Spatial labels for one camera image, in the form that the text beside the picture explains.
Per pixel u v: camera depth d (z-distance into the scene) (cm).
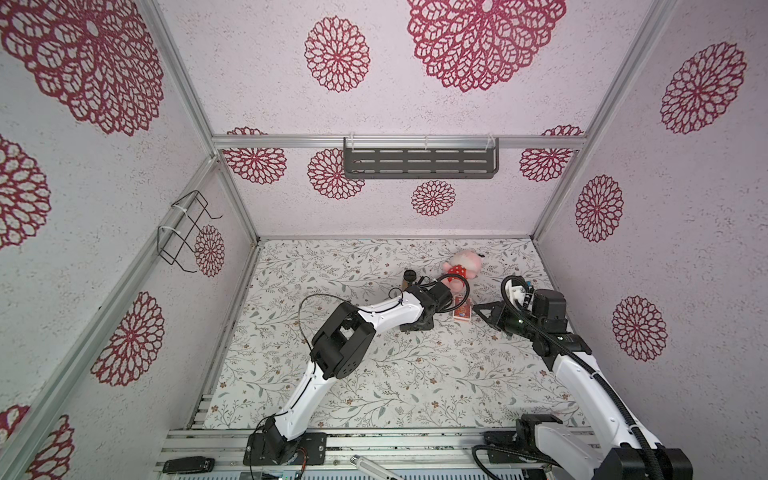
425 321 73
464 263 106
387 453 74
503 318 70
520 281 74
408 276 97
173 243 74
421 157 94
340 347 56
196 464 69
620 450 40
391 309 63
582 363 52
